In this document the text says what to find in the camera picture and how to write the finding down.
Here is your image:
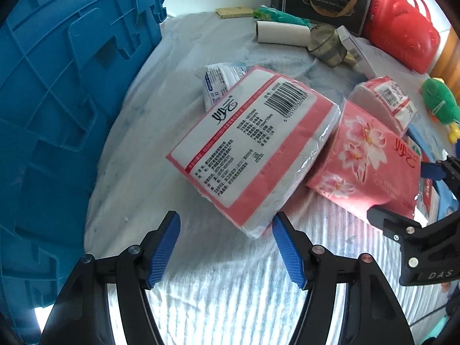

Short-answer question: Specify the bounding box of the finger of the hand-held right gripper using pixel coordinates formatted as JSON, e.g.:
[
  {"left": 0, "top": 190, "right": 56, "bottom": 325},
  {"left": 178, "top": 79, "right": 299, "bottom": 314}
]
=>
[
  {"left": 367, "top": 204, "right": 429, "bottom": 240},
  {"left": 420, "top": 154, "right": 460, "bottom": 199}
]

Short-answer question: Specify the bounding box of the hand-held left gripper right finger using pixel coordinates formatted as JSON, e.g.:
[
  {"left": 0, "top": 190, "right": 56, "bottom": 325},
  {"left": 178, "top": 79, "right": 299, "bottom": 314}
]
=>
[{"left": 271, "top": 211, "right": 417, "bottom": 345}]

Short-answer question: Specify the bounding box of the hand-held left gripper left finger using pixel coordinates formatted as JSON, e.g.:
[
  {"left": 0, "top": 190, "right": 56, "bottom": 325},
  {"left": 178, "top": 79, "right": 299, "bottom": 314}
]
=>
[{"left": 38, "top": 210, "right": 182, "bottom": 345}]

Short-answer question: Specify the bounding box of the floral pink tissue pack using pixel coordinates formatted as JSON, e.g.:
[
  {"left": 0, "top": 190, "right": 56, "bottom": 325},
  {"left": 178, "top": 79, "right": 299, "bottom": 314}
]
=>
[{"left": 305, "top": 100, "right": 425, "bottom": 220}]

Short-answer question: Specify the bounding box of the green yellow duck plush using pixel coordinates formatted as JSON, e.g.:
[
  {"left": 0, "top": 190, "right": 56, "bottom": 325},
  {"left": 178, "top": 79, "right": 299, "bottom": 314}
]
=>
[{"left": 420, "top": 77, "right": 460, "bottom": 126}]

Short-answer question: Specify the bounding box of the large pink tissue pack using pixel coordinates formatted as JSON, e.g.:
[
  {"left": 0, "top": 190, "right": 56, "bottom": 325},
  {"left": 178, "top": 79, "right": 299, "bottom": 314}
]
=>
[{"left": 165, "top": 66, "right": 340, "bottom": 239}]

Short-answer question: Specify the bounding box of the blue plastic crate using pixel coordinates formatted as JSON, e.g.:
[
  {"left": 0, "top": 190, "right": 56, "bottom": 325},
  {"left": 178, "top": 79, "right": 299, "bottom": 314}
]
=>
[{"left": 0, "top": 0, "right": 177, "bottom": 335}]

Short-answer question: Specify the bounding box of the blue white packet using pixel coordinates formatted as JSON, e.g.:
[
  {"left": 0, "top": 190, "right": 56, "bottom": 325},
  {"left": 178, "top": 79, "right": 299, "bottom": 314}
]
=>
[{"left": 406, "top": 127, "right": 460, "bottom": 223}]

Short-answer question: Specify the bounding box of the small pink tissue pack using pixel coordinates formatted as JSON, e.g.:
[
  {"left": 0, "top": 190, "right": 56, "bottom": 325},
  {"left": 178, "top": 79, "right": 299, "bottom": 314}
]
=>
[{"left": 350, "top": 76, "right": 417, "bottom": 137}]

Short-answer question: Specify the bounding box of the white carton box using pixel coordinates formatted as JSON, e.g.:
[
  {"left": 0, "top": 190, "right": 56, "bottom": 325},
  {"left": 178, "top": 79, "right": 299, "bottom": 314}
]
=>
[{"left": 337, "top": 25, "right": 378, "bottom": 80}]

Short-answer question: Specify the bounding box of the red plastic handbag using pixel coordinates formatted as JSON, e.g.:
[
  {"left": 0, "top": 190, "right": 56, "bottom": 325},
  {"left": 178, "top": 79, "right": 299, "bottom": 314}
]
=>
[{"left": 365, "top": 0, "right": 441, "bottom": 75}]

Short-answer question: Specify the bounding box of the white wet wipes packet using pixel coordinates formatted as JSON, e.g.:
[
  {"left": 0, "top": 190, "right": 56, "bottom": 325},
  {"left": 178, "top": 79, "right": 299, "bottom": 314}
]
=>
[{"left": 202, "top": 63, "right": 248, "bottom": 112}]

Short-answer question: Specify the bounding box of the black gift box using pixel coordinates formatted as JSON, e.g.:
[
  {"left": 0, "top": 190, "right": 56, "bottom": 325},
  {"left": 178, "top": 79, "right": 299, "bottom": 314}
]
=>
[{"left": 271, "top": 0, "right": 374, "bottom": 38}]

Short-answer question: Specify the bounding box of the cardboard paper tube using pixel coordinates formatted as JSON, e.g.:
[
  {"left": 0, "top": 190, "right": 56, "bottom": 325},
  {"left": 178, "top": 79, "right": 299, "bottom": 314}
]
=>
[{"left": 254, "top": 20, "right": 311, "bottom": 47}]

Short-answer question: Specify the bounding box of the green plastic packet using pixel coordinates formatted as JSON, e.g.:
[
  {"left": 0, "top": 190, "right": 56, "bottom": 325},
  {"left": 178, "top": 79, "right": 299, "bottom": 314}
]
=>
[{"left": 252, "top": 6, "right": 311, "bottom": 27}]

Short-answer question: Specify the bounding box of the yellow notepad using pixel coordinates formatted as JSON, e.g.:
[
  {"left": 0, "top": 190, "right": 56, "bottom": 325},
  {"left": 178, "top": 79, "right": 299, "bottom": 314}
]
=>
[{"left": 216, "top": 6, "right": 255, "bottom": 19}]

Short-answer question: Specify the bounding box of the brown wooden door frame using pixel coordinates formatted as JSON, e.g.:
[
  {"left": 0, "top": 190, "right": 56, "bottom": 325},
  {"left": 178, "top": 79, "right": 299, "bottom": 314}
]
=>
[{"left": 429, "top": 25, "right": 460, "bottom": 92}]

